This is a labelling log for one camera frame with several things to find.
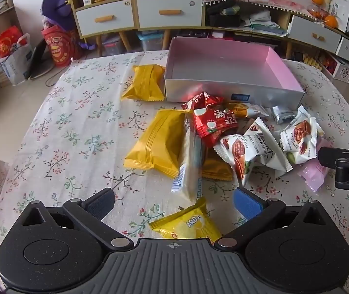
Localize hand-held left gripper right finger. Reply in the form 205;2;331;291
214;187;332;251

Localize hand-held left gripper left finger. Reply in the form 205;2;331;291
18;187;133;251

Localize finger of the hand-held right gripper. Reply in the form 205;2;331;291
318;146;349;170

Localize yellow lemon snack packet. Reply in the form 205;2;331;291
149;196;223;240

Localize long white snack packet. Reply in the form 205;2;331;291
171;113;207;204

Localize red apple print snack packet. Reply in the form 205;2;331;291
193;106;239;147

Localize pink cardboard box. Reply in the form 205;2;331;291
164;36;306;111

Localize pink snack packet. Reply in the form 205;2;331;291
298;138;334;193

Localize silver snack packet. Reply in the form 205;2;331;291
269;104;297;124

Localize floral tablecloth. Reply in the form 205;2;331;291
0;50;349;294

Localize white cartoon print box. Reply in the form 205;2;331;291
332;61;349;83

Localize orange white snack packet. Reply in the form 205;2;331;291
226;102;270;118

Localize wide white stand drawer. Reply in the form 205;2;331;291
287;15;343;53

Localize low wooden media stand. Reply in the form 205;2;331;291
203;1;349;71

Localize pile of papers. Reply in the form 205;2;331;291
241;10;289;37

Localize clear storage bin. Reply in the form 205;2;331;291
102;34;125;57

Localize black laptop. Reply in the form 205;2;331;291
27;38;55;80

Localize red gift bag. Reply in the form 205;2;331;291
41;26;83;68

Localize white shopping bag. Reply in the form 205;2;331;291
0;26;35;87

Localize blue lid storage bin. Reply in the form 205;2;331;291
137;31;166;52

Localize black bag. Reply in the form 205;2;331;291
207;4;243;28

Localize plain white cabinet drawer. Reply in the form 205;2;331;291
75;4;136;38

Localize wooden drawer cabinet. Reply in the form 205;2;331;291
64;0;207;58

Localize white drawer with round sticker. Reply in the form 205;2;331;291
135;0;204;29

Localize purple plush toy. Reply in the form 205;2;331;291
41;0;77;33

